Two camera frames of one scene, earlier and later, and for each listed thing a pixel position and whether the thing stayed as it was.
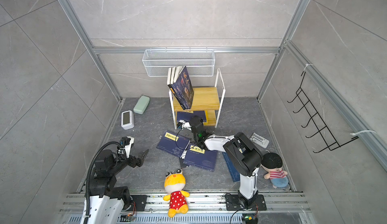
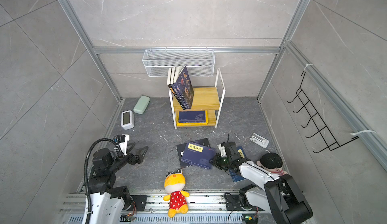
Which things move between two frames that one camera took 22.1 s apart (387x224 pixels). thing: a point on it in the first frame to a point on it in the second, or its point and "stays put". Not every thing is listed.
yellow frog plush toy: [174, 184] stays put
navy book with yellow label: [173, 144] to [192, 116]
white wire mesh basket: [199, 62] stays put
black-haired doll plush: [272, 162] stays put
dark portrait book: [184, 88] stays put
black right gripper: [197, 117] to [216, 162]
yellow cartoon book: [210, 115] to [192, 123]
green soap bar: [141, 104] stays put
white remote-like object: [259, 140] stays put
